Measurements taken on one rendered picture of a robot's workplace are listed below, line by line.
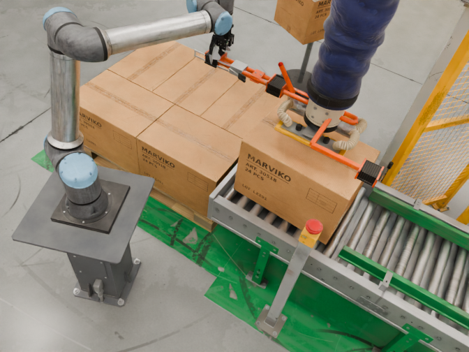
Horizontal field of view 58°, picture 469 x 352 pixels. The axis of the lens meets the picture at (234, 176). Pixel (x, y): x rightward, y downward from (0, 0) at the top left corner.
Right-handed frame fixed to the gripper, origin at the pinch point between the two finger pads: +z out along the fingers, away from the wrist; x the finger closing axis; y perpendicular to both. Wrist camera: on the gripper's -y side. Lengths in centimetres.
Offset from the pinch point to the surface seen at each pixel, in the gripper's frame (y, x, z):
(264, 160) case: 43, -17, 32
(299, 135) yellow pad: 55, -11, 12
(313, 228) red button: 81, -49, 18
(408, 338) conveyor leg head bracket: 145, -33, 84
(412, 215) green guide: 121, 24, 62
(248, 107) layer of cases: -2, 51, 68
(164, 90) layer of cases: -57, 29, 67
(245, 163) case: 33, -17, 41
